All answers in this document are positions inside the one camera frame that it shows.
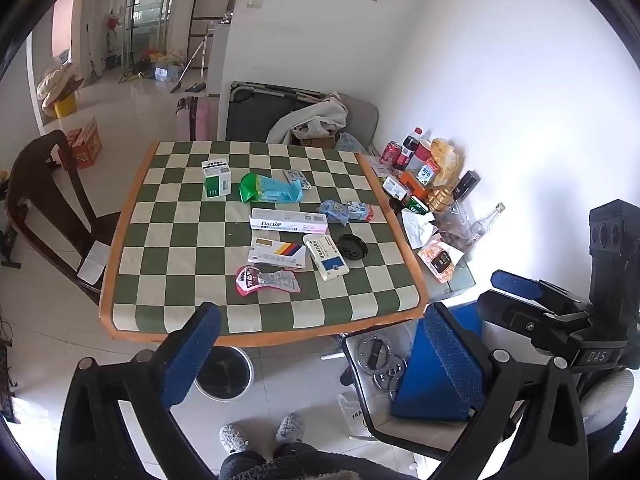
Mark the brown cardboard box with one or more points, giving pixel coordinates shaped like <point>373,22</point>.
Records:
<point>317,139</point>

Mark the red soda can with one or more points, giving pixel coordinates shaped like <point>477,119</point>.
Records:
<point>390,153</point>

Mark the pink suitcase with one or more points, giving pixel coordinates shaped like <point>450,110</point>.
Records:
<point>200,117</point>

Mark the white light switch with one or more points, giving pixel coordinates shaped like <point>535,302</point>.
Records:
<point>256,0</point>

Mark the grey chair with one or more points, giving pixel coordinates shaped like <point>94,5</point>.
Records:
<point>362,120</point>

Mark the white paper sheet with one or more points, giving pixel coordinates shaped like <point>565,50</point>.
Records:
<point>93,264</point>

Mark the cola bottle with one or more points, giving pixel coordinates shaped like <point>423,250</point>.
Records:
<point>410,149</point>

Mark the yellow bin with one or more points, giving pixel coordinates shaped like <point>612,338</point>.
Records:
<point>65,106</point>

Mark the broom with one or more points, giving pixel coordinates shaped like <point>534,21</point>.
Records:
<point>187,67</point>

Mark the small black object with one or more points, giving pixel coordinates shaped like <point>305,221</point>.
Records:
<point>396,204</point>

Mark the black power strip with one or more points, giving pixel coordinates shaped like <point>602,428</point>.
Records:
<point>6,382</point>

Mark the grey container with red lid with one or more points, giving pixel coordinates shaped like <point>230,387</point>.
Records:
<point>422,154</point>

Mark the clear bag of snacks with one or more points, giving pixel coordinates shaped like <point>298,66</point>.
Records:
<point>457,230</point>

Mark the dark coat rack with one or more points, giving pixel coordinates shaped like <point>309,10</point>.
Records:
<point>133,5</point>

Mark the white printed papers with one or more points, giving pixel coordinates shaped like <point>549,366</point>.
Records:
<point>377,167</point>

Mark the round trash can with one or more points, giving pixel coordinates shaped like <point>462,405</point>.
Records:
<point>225,375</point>

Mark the long white toothpaste box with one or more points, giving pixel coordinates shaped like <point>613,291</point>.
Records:
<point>287,221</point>

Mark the clear glass bottle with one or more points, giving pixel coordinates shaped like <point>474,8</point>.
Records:
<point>484,227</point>

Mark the black box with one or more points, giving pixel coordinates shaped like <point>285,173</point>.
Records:
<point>467,185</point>

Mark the red cardboard box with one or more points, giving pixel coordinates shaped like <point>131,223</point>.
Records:
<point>87,142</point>

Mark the pink silver wrapper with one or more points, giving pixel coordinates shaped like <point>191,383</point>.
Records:
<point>267,281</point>

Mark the green white medicine box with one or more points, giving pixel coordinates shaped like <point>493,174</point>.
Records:
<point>217,180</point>

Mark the small blue white milk carton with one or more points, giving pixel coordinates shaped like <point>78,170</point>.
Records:
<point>428,172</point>

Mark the silver blister pack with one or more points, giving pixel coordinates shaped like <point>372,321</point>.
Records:
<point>296,178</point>

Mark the white cloth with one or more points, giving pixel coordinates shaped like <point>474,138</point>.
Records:
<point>310,117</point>

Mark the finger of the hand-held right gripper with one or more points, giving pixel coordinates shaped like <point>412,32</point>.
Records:
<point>505,315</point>
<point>520,284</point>

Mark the white refrigerator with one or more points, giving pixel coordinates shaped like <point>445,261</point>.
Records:
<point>218,60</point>

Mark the orange box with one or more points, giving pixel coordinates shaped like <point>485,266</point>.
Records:
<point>414,185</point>

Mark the green white checkered tablecloth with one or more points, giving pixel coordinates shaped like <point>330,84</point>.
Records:
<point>200,240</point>

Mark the yellow snack bag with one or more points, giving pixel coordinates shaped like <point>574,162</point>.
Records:
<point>446,157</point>

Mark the dark wooden chair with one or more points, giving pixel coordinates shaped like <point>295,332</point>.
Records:
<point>30,180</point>

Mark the green blue plastic wrapper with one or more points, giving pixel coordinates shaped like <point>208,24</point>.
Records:
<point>267,188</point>

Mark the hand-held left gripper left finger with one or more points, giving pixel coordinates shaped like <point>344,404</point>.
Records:
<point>195,350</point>

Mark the person's right forearm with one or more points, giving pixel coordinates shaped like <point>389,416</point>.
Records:
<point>605,395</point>

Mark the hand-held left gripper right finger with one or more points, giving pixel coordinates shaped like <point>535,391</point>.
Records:
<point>450,355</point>

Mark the grey fuzzy slipper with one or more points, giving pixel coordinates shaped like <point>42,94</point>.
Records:
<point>290,427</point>
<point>235,436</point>

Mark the pile of bedding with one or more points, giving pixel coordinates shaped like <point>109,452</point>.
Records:
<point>55,85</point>

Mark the clear plastic bag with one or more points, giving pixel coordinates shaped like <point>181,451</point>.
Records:
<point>352,412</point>

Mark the dark folding bed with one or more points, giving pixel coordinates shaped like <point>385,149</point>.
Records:
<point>250,115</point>

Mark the white carton with green logo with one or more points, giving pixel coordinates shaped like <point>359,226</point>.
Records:
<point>396,187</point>

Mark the white box with coloured stripes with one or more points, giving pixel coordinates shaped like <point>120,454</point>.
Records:
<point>277,255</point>

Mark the light blue plastic bag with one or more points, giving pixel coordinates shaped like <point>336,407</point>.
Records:
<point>350,142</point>

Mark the orange snack packet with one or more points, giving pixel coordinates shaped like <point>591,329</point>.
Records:
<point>439,261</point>

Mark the crumpled blue wrapper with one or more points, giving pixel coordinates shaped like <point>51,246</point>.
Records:
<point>332,211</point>

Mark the glass side table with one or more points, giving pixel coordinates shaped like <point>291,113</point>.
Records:
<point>462,277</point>

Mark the red blue milk carton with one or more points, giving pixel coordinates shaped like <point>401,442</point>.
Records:
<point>361,211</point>

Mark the white blue medicine box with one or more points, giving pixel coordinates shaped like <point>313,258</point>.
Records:
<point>325,257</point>

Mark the gold bottle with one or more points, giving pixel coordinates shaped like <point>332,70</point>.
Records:
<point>442,198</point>

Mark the black round lid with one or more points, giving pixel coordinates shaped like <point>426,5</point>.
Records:
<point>351,246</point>

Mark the blue black chair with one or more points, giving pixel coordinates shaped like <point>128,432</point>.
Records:
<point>435,390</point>

